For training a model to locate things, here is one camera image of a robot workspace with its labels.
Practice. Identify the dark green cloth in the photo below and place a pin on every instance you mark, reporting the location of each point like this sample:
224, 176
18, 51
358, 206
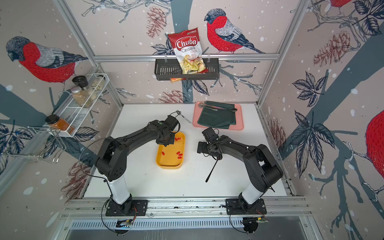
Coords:
217, 119

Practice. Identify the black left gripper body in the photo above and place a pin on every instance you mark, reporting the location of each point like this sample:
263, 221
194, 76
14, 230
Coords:
169, 140

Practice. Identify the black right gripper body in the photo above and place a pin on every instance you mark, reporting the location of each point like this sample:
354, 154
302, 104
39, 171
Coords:
205, 148

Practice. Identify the black lid spice jar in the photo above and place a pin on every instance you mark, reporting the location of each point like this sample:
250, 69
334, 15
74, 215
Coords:
81, 81

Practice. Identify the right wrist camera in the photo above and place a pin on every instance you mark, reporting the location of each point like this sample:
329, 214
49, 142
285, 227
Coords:
210, 135

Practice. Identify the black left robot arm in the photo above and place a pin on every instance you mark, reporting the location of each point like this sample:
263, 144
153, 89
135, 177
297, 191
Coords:
112, 156

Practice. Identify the white wire spice rack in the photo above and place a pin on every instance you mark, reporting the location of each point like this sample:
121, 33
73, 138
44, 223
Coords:
72, 113

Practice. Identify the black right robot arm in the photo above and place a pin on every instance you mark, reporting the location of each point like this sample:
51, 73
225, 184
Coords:
262, 168

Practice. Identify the orange spice jar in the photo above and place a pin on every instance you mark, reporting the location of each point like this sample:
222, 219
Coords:
60, 124

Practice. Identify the silver fork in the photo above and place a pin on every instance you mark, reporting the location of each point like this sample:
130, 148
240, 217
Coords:
179, 114

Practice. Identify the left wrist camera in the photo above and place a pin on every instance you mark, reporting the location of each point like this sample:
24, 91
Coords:
172, 123

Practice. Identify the black wall basket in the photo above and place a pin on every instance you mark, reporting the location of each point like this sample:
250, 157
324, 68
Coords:
165, 70

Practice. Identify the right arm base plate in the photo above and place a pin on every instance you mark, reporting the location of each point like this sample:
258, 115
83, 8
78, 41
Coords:
241, 207

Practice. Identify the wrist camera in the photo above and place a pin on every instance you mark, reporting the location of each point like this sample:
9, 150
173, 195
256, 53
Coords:
210, 135
172, 123

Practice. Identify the purple black fork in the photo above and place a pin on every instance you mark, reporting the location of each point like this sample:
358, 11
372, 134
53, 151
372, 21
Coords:
209, 175

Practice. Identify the chrome wire rack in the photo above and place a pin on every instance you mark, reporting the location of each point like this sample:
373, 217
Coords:
33, 144

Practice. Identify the clear spice jar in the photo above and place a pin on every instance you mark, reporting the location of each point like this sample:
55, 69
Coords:
97, 85

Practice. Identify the yellow plastic storage tray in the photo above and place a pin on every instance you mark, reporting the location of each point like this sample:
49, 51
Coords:
170, 159

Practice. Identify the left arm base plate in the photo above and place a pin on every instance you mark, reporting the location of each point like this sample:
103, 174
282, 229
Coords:
128, 208

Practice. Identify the pink plastic tray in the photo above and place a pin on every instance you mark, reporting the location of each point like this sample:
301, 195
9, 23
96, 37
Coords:
239, 117

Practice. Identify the red Chuba chips bag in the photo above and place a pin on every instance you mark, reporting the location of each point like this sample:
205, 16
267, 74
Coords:
188, 50

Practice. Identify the silver lid spice jar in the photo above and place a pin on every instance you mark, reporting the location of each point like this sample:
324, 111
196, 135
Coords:
81, 97

